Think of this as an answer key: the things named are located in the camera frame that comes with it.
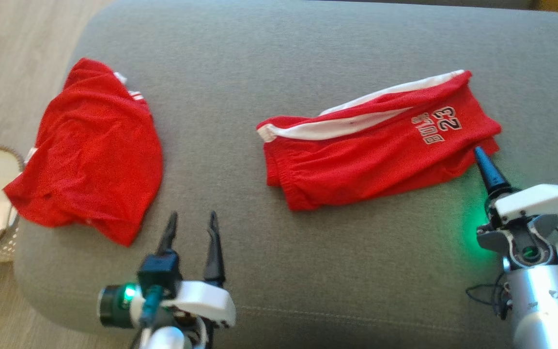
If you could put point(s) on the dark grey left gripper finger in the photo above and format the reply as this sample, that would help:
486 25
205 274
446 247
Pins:
215 257
168 237

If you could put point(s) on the right gripper body white housing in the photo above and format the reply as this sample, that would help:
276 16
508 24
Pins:
535 201

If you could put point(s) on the left gripper body white housing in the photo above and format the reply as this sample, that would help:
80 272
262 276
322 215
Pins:
201 303

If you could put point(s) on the red basketball shorts white stripe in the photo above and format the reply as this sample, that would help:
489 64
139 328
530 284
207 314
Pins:
356 165

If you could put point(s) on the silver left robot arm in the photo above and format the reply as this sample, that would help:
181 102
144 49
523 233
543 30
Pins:
167 339

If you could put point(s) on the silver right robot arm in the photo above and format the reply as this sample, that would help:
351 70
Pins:
550 305

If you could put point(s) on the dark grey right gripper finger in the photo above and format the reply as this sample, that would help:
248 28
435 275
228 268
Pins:
491 177

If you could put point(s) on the red and white basketball jersey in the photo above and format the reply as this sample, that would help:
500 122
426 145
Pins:
95 155

